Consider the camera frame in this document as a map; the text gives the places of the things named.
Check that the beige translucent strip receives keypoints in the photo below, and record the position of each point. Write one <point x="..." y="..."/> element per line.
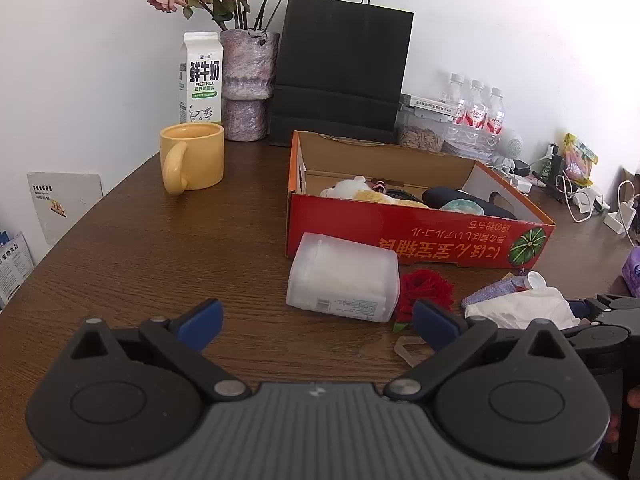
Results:
<point x="400" y="347"/>

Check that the red artificial flower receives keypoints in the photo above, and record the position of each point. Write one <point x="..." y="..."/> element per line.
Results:
<point x="425" y="290"/>

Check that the purple cloth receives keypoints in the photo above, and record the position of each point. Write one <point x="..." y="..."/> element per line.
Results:
<point x="492" y="290"/>

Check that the small white charger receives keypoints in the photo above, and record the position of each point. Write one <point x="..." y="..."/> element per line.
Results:
<point x="584" y="201"/>

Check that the white round speaker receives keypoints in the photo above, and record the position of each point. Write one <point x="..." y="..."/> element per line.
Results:
<point x="511" y="142"/>

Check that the purple tissue pack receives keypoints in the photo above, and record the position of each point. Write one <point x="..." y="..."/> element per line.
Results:
<point x="632" y="270"/>

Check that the dark navy zip pouch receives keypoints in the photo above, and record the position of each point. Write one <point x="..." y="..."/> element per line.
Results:
<point x="450" y="195"/>

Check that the white milk carton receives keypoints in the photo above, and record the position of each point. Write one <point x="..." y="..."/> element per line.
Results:
<point x="200" y="80"/>

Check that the black paper bag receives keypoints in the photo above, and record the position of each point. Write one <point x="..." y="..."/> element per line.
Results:
<point x="340" y="60"/>

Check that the yellow mug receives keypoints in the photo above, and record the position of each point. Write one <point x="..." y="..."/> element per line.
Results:
<point x="200" y="160"/>

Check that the translucent plastic box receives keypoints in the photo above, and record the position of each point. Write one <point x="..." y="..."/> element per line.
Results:
<point x="345" y="275"/>

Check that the black power adapter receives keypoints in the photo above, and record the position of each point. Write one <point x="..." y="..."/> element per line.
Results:
<point x="523" y="166"/>

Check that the clear seed container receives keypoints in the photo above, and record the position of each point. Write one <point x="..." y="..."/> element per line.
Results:
<point x="420" y="137"/>

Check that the white flat printed box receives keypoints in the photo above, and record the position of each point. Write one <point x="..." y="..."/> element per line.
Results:
<point x="430" y="102"/>

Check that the blue and white packets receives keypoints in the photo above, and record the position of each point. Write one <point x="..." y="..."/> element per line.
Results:
<point x="15" y="265"/>

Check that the yellow and white plush toy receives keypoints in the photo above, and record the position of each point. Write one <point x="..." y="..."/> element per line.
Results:
<point x="350" y="190"/>

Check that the small green bottle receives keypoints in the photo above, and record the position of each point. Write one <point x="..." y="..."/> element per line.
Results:
<point x="552" y="162"/>

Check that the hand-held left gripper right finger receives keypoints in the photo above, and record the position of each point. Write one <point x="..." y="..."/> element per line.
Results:
<point x="435" y="325"/>

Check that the black pen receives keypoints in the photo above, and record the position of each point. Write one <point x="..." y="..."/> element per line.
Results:
<point x="542" y="179"/>

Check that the red cardboard box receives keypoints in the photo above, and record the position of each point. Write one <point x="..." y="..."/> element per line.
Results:
<point x="400" y="230"/>

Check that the white round cap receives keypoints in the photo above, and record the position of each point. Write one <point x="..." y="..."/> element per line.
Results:
<point x="536" y="281"/>

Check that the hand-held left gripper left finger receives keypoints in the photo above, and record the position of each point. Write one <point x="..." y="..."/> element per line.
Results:
<point x="202" y="322"/>

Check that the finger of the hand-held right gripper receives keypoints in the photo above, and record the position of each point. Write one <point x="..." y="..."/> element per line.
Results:
<point x="582" y="307"/>
<point x="600" y="339"/>

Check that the white printed card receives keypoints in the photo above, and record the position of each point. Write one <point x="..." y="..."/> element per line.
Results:
<point x="65" y="205"/>

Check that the pale green crumpled bag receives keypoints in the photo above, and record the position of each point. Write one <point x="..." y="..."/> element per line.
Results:
<point x="460" y="206"/>

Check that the purple mottled vase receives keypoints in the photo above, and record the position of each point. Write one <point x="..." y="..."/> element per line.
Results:
<point x="247" y="75"/>

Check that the yellow snack packet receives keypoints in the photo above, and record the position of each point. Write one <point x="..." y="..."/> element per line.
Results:
<point x="580" y="160"/>

